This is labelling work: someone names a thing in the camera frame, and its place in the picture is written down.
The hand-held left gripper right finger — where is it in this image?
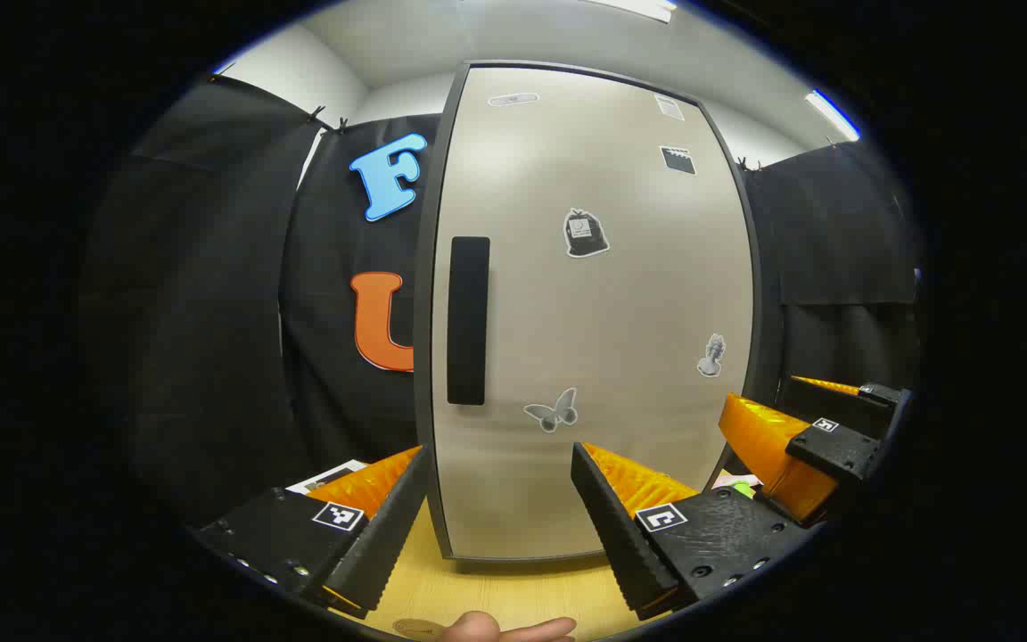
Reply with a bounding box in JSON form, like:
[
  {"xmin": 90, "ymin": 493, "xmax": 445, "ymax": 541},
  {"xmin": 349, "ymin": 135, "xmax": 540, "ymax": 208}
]
[{"xmin": 571, "ymin": 441, "xmax": 815, "ymax": 623}]

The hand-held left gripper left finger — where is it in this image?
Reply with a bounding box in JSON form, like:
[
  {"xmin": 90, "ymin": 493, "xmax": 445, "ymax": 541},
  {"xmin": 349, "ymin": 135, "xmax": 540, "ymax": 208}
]
[{"xmin": 193, "ymin": 444, "xmax": 433, "ymax": 621}]

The beige cabinet door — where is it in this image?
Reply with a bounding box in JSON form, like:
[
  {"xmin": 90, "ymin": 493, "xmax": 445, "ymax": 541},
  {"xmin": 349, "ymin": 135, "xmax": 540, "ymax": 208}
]
[{"xmin": 429, "ymin": 62, "xmax": 757, "ymax": 561}]

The black door handle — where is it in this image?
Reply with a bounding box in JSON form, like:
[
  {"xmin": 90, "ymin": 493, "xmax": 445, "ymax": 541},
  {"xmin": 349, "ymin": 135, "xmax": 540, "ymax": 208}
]
[{"xmin": 447, "ymin": 236, "xmax": 491, "ymax": 407}]

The ceiling light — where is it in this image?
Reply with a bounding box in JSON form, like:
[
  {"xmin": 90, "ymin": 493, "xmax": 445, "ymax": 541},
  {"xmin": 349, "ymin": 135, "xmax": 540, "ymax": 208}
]
[
  {"xmin": 803, "ymin": 88, "xmax": 862, "ymax": 143},
  {"xmin": 585, "ymin": 0, "xmax": 680, "ymax": 24}
]

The black backdrop cloth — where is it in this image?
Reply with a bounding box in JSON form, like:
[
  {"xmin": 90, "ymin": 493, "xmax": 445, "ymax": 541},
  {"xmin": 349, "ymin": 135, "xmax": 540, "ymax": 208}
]
[{"xmin": 77, "ymin": 76, "xmax": 924, "ymax": 529}]

